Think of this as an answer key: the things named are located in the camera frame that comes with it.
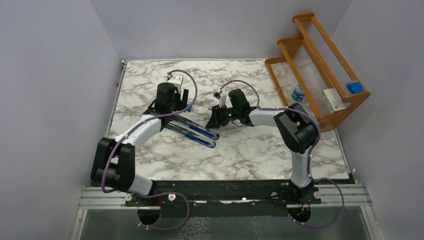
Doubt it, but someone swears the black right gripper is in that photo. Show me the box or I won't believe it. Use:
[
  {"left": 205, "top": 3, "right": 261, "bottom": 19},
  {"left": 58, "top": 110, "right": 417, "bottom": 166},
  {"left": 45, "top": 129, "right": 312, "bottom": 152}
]
[{"left": 205, "top": 103, "right": 240, "bottom": 129}]

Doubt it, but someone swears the blue black stapler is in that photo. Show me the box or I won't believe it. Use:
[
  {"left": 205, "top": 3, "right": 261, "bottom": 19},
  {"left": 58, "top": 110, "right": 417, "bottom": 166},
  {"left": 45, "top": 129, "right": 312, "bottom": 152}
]
[{"left": 172, "top": 114, "right": 220, "bottom": 140}]

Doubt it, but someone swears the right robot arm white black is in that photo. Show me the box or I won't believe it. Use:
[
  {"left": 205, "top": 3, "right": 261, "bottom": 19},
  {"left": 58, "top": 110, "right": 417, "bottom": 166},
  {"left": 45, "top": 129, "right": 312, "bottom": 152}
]
[{"left": 205, "top": 89, "right": 321, "bottom": 204}]

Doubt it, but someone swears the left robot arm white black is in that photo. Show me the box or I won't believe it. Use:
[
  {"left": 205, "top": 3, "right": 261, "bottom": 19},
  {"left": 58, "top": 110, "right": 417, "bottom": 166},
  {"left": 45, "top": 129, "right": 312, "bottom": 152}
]
[{"left": 90, "top": 82, "right": 189, "bottom": 206}]

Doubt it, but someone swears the grey blue small cylinder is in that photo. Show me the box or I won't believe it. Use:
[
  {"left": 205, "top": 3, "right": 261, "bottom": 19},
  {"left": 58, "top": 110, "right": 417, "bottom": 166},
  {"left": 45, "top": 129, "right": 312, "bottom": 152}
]
[{"left": 186, "top": 104, "right": 193, "bottom": 112}]

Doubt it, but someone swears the blue lidded small jar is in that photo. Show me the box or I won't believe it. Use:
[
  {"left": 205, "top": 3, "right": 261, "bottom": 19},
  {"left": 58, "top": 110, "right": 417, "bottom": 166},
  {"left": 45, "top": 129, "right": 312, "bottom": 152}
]
[{"left": 291, "top": 84, "right": 305, "bottom": 102}]

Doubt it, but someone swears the orange wooden tiered rack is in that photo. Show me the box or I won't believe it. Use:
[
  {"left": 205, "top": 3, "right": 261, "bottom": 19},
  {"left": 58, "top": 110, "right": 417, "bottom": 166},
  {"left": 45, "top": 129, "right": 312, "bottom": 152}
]
[{"left": 265, "top": 12, "right": 371, "bottom": 132}]

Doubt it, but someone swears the white red carton box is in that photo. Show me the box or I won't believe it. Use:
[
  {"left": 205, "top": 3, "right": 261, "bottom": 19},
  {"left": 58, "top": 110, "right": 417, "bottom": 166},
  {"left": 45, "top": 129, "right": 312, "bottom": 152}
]
[{"left": 322, "top": 88, "right": 346, "bottom": 114}]

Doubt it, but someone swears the blue block on rack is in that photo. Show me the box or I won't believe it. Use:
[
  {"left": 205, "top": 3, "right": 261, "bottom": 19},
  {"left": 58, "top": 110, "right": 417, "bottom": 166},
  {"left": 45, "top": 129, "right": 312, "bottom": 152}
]
[{"left": 345, "top": 81, "right": 364, "bottom": 94}]

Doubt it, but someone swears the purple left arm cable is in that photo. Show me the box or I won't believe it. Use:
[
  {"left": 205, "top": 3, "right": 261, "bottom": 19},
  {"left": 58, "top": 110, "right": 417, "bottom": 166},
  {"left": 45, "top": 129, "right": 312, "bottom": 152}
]
[{"left": 100, "top": 69, "right": 200, "bottom": 232}]

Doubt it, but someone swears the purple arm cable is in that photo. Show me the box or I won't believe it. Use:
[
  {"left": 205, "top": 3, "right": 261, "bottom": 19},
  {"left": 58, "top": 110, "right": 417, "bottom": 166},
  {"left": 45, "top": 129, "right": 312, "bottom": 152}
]
[
  {"left": 100, "top": 69, "right": 200, "bottom": 232},
  {"left": 213, "top": 79, "right": 345, "bottom": 229}
]

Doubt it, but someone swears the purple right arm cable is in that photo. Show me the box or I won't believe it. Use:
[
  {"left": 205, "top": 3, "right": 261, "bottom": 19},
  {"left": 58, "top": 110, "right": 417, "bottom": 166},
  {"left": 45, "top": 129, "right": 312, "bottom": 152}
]
[{"left": 213, "top": 79, "right": 345, "bottom": 229}]

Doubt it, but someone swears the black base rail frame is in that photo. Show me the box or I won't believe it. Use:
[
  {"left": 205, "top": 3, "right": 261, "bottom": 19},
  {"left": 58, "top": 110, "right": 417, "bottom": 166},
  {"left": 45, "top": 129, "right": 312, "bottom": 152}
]
[{"left": 79, "top": 179, "right": 372, "bottom": 220}]

